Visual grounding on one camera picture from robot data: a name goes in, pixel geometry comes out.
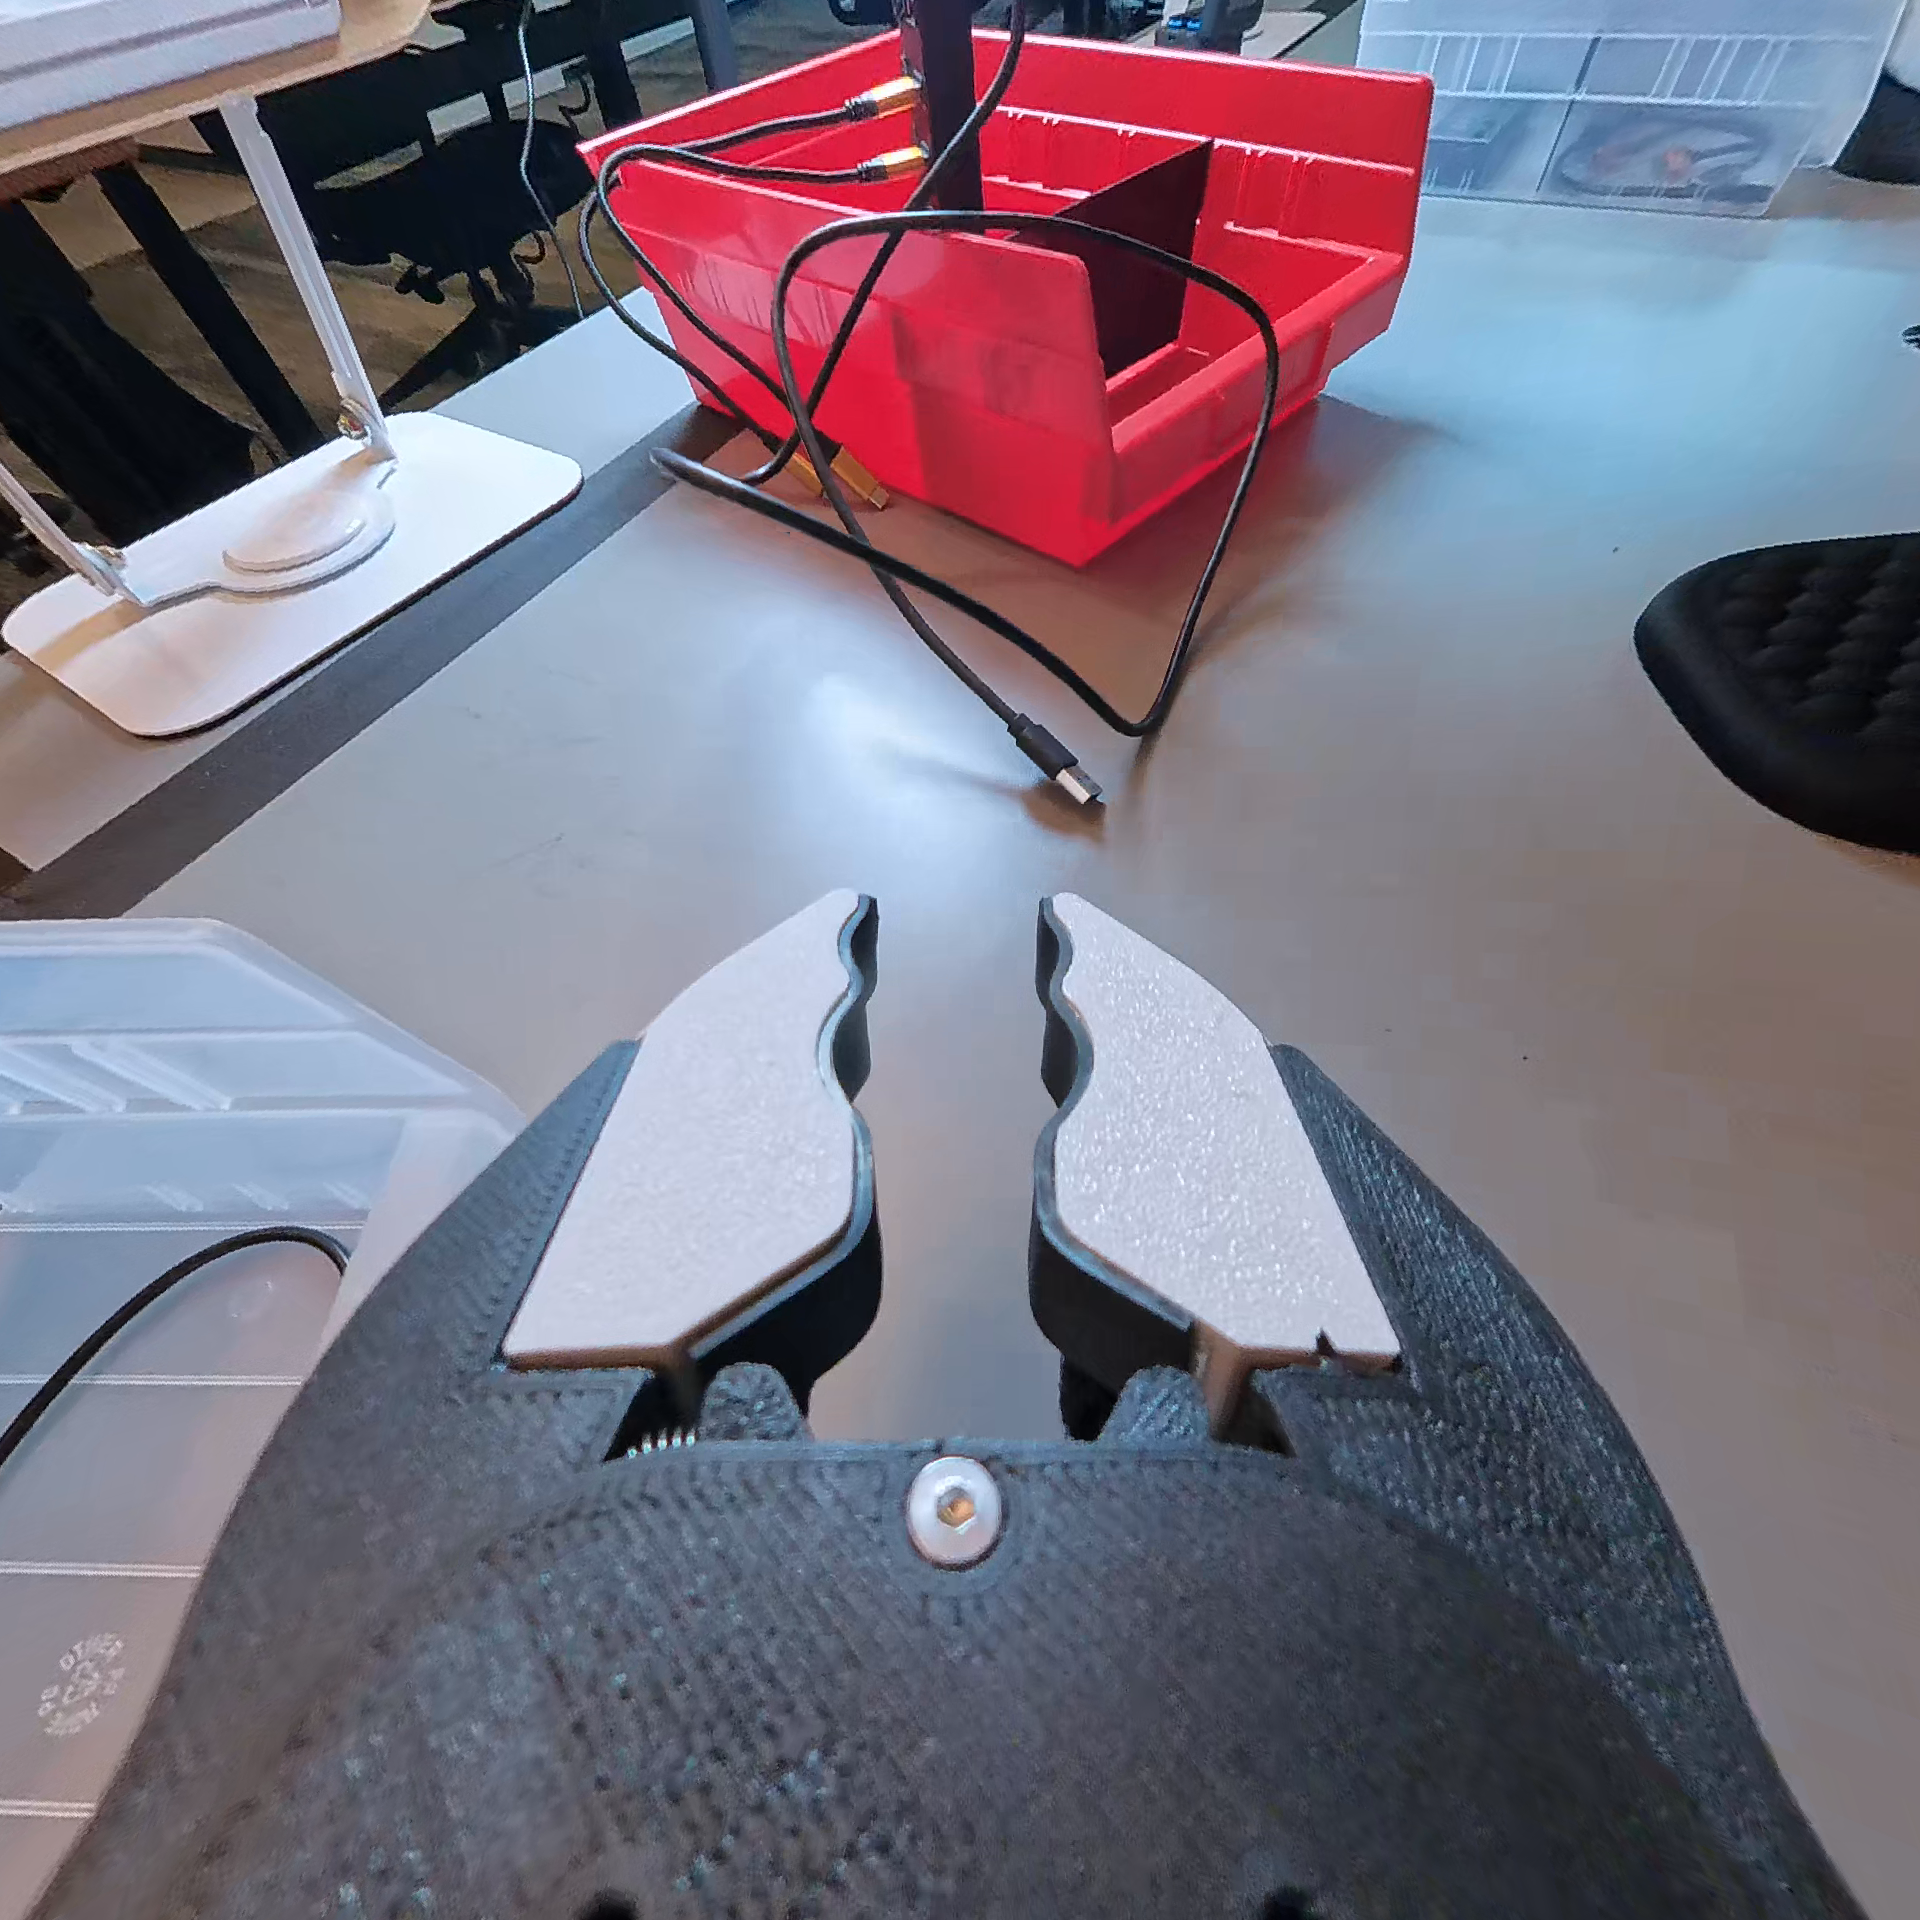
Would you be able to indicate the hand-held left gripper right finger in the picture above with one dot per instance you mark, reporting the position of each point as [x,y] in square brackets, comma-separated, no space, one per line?
[1201,1155]

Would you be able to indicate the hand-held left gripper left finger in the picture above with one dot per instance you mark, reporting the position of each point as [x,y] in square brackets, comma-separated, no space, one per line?
[704,1155]

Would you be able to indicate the black usb port tower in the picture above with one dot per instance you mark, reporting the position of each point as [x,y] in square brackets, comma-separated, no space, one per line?
[953,91]

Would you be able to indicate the clear plastic organizer box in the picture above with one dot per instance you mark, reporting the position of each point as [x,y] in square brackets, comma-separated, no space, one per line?
[151,1351]

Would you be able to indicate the black mesh cushion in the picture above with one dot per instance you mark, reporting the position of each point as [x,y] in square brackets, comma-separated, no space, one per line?
[1801,690]

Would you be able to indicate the red plastic bin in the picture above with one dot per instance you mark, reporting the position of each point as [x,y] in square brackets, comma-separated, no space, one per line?
[991,390]

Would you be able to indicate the black bin divider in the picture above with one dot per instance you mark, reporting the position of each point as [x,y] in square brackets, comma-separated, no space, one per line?
[1140,270]

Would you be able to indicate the black office chair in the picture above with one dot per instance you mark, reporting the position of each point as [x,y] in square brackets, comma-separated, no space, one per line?
[450,225]

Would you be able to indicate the clear plastic storage case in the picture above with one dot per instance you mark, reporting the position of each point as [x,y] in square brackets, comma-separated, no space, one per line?
[1620,104]

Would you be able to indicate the wooden desk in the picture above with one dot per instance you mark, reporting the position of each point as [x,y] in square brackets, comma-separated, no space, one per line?
[374,44]

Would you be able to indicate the white keyboard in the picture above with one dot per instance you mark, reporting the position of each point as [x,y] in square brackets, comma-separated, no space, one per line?
[151,31]

